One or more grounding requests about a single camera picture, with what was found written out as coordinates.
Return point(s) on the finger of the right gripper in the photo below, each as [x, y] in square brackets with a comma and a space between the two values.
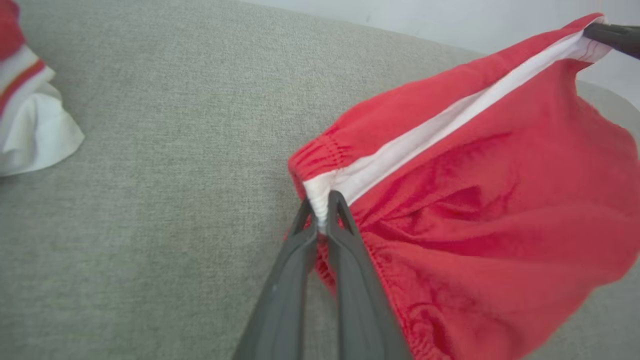
[620, 37]

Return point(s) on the red jersey white sleeves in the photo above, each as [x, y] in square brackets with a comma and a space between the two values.
[30, 130]

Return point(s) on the grey fabric sofa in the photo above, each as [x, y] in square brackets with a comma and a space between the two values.
[150, 200]

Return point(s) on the red Bulls 23 shorts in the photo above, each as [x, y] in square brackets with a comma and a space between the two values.
[500, 200]

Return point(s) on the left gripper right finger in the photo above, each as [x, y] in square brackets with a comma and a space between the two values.
[360, 310]

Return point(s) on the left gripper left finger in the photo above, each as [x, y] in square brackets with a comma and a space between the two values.
[282, 310]

